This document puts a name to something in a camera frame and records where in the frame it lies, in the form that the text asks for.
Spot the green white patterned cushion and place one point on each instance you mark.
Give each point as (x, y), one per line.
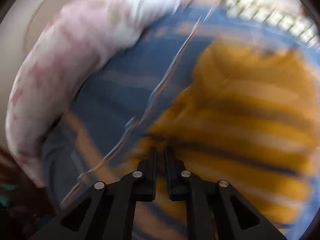
(261, 11)

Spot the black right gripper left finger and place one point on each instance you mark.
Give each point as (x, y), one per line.
(105, 211)

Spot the pink white floral pillow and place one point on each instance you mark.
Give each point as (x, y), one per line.
(74, 44)

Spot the blue patterned bedsheet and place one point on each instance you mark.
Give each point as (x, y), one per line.
(116, 107)

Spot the yellow striped knit sweater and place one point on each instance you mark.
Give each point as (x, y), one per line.
(251, 117)

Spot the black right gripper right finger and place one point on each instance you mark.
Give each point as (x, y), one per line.
(214, 210)

